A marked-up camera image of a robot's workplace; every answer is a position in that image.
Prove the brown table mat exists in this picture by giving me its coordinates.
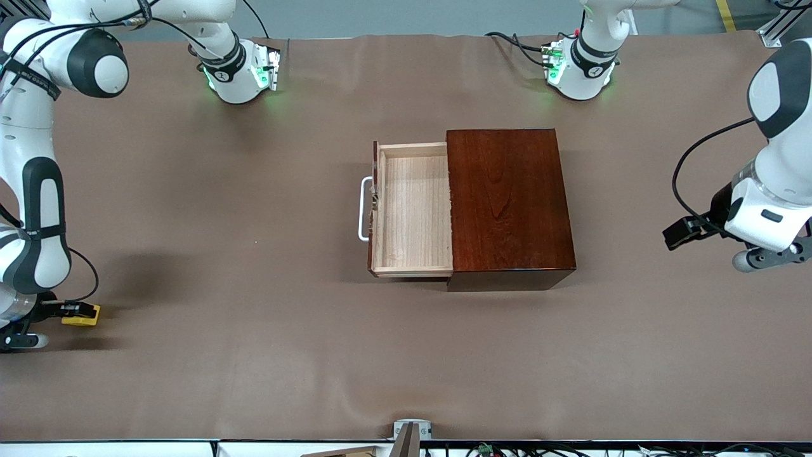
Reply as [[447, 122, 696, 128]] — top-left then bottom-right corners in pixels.
[[0, 33, 812, 443]]

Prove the grey metal bracket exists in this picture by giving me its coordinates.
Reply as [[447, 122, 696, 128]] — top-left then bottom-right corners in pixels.
[[393, 419, 433, 441]]

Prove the aluminium frame profile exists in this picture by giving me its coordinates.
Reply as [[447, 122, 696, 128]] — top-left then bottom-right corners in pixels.
[[758, 0, 812, 49], [0, 0, 50, 20]]

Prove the dark wooden cabinet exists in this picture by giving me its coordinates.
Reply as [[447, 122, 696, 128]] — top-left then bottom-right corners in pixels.
[[446, 128, 578, 293]]

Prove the flat brown wooden board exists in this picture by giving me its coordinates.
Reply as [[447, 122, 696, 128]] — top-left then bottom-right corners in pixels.
[[299, 446, 381, 457]]

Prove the black base cable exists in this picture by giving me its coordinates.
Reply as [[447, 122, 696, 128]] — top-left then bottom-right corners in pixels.
[[239, 0, 270, 40], [485, 30, 556, 67]]

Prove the yellow block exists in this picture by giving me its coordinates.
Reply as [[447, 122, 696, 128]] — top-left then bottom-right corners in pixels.
[[61, 305, 101, 326]]

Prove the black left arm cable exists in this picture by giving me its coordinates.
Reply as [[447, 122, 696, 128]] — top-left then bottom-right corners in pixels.
[[671, 116, 757, 224]]

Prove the wooden drawer with white handle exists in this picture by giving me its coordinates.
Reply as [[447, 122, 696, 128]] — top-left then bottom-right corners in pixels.
[[358, 140, 455, 279]]

